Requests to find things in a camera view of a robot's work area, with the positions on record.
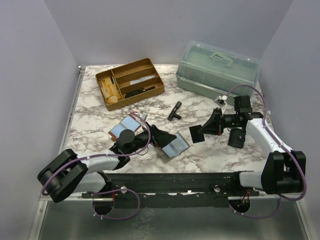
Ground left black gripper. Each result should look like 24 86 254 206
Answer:
126 122 177 155

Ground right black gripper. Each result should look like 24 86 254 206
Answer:
198 107 241 136

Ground grey card holder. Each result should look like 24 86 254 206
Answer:
156 132 190 162

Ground black credit card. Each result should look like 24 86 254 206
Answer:
189 124 205 144

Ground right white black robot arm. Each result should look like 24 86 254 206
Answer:
193 95 306 196

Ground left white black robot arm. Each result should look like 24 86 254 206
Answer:
37 125 177 203

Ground brown blue open card holder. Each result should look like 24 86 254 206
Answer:
108 114 142 142

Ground white card in tray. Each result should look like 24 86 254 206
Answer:
130 74 156 85

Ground black T-shaped tool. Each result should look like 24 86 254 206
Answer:
167 101 182 121

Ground black item in tray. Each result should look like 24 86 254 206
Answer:
124 86 156 99

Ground green clear-lid storage box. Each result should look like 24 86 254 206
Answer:
176 41 261 99

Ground brown woven organizer tray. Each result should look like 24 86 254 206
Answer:
95 58 165 111

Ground yellow packets in tray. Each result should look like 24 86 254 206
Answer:
101 77 121 104

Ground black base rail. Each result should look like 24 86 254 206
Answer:
82 172 259 212

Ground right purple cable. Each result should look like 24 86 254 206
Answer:
222 84 309 220

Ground aluminium side rail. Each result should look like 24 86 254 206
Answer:
58 66 86 154

